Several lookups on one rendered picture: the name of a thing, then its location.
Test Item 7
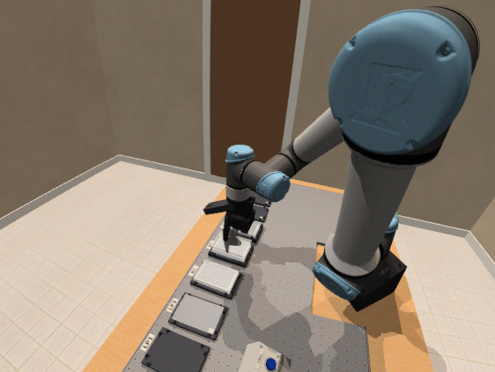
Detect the black l-shaped nest locator rail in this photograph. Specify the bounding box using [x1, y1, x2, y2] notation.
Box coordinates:
[208, 245, 254, 268]

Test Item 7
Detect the clear plastic lid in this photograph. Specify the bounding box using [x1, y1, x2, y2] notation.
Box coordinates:
[172, 294, 224, 335]

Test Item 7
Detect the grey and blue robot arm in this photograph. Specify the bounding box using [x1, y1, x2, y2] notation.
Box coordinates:
[225, 6, 480, 301]

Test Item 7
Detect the beige operator button panel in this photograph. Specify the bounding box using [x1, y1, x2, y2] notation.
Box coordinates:
[239, 341, 282, 372]

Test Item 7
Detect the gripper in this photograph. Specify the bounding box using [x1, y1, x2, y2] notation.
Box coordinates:
[223, 196, 255, 253]

